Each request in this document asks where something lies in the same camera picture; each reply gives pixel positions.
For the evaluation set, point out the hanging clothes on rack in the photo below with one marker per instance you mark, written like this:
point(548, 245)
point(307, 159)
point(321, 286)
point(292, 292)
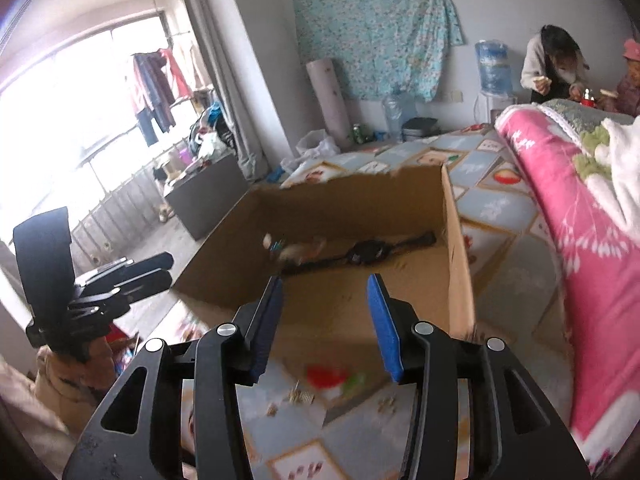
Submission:
point(157, 83)

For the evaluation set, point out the blue water dispenser bottle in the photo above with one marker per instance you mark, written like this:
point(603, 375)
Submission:
point(495, 71)

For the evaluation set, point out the dark grey cabinet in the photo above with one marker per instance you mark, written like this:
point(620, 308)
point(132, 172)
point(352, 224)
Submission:
point(200, 200)

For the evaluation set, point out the empty clear water bottle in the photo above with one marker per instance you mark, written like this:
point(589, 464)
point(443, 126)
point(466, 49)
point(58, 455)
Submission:
point(398, 107)

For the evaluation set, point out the brown cardboard box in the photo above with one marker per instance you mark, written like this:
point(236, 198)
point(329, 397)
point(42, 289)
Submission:
point(325, 315)

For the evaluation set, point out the black wristwatch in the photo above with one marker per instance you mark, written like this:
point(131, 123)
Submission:
point(365, 253)

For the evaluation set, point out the person's beige trouser leg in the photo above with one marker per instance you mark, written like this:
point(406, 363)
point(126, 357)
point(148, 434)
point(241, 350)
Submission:
point(50, 412)

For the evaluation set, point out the rolled pink mat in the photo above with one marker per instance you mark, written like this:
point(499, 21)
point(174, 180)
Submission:
point(332, 105)

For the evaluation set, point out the dark-haired person in white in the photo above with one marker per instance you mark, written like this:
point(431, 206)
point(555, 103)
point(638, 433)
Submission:
point(554, 66)

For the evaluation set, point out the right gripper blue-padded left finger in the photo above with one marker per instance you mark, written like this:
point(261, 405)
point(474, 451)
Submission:
point(233, 354)

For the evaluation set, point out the person in pink hat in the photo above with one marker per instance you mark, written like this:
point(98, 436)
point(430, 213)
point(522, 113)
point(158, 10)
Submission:
point(627, 91)

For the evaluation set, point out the grey curtain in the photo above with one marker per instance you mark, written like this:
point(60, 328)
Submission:
point(251, 157)

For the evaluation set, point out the person's left hand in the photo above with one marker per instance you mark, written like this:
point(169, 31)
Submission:
point(80, 364)

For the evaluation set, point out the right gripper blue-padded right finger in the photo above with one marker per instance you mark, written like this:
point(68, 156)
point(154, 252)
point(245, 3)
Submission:
point(418, 353)

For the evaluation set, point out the pink floral quilt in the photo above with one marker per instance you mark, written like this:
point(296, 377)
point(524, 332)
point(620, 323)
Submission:
point(601, 279)

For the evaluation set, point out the small items in box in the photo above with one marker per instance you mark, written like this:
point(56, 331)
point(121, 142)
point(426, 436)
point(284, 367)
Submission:
point(294, 253)

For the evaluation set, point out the white blanket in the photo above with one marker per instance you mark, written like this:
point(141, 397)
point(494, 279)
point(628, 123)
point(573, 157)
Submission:
point(623, 193)

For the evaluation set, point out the white plastic bag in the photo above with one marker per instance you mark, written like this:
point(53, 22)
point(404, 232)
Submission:
point(317, 144)

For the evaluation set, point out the teal floral wall cloth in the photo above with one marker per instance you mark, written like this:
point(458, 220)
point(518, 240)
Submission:
point(379, 47)

